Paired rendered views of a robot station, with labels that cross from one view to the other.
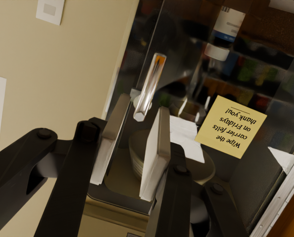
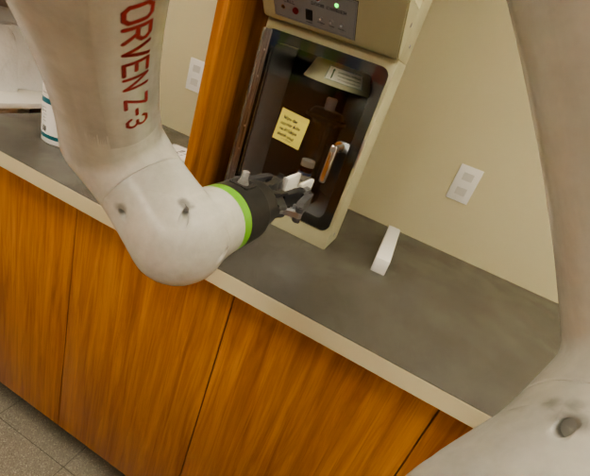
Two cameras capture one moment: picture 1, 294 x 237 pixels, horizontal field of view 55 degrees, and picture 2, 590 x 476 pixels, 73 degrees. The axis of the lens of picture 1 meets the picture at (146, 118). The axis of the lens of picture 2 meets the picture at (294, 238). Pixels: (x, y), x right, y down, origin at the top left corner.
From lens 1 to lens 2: 0.65 m
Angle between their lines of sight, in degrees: 48
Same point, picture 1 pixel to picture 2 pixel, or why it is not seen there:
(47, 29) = (476, 160)
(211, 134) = (299, 124)
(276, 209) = (257, 66)
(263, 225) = (262, 49)
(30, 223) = not seen: outside the picture
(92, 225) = (380, 46)
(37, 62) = (497, 128)
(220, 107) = (295, 142)
